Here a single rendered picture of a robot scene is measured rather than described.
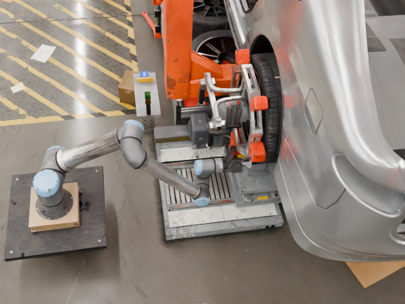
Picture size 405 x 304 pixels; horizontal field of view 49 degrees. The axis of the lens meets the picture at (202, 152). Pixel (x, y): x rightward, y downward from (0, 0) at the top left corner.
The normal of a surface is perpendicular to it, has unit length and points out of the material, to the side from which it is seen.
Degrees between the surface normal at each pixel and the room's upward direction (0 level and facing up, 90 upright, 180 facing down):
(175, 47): 90
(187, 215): 0
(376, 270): 2
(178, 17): 90
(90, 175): 0
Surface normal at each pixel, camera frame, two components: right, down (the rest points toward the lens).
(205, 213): 0.06, -0.59
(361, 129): -0.29, -0.40
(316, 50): -0.91, -0.09
